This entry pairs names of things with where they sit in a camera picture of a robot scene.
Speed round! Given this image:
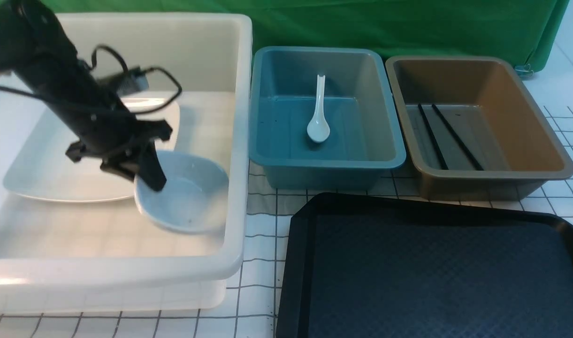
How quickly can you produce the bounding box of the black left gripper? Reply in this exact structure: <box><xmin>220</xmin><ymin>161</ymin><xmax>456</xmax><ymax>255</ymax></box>
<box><xmin>42</xmin><ymin>66</ymin><xmax>173</xmax><ymax>192</ymax></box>

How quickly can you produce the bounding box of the small white bowl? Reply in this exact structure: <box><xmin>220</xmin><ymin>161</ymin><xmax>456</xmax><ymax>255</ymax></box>
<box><xmin>134</xmin><ymin>150</ymin><xmax>229</xmax><ymax>235</ymax></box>

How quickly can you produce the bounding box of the large white rectangular plate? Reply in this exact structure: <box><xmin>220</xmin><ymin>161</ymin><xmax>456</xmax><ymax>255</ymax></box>
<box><xmin>2</xmin><ymin>96</ymin><xmax>181</xmax><ymax>203</ymax></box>

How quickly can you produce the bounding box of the white ceramic soup spoon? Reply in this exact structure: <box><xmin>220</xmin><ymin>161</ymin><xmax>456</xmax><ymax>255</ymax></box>
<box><xmin>307</xmin><ymin>75</ymin><xmax>330</xmax><ymax>144</ymax></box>

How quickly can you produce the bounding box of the black chopstick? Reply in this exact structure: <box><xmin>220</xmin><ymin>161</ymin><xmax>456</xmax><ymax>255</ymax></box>
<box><xmin>431</xmin><ymin>104</ymin><xmax>484</xmax><ymax>171</ymax></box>
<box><xmin>417</xmin><ymin>104</ymin><xmax>449</xmax><ymax>170</ymax></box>

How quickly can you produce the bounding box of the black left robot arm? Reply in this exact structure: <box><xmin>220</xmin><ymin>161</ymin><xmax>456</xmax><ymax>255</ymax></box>
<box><xmin>0</xmin><ymin>0</ymin><xmax>183</xmax><ymax>192</ymax></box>

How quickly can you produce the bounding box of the large white plastic bin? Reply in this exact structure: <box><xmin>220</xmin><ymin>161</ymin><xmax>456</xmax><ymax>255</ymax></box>
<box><xmin>0</xmin><ymin>13</ymin><xmax>252</xmax><ymax>315</ymax></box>

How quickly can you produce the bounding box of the white checkered tablecloth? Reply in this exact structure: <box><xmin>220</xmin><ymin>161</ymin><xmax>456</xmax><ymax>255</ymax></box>
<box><xmin>0</xmin><ymin>0</ymin><xmax>573</xmax><ymax>338</ymax></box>

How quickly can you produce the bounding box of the blue plastic bin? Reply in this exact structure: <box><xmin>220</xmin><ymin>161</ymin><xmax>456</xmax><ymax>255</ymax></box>
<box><xmin>248</xmin><ymin>46</ymin><xmax>406</xmax><ymax>191</ymax></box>

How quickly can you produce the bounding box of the black serving tray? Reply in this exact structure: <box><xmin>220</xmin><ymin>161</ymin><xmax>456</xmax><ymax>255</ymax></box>
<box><xmin>275</xmin><ymin>193</ymin><xmax>573</xmax><ymax>338</ymax></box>

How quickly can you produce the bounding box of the brown plastic bin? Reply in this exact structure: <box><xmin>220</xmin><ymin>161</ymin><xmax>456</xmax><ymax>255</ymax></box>
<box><xmin>385</xmin><ymin>56</ymin><xmax>573</xmax><ymax>201</ymax></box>

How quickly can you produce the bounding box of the metal clip on backdrop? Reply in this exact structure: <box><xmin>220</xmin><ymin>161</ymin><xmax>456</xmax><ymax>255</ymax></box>
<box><xmin>514</xmin><ymin>64</ymin><xmax>535</xmax><ymax>78</ymax></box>

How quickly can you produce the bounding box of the green cloth backdrop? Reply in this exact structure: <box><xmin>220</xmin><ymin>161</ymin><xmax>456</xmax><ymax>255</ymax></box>
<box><xmin>46</xmin><ymin>0</ymin><xmax>569</xmax><ymax>71</ymax></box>

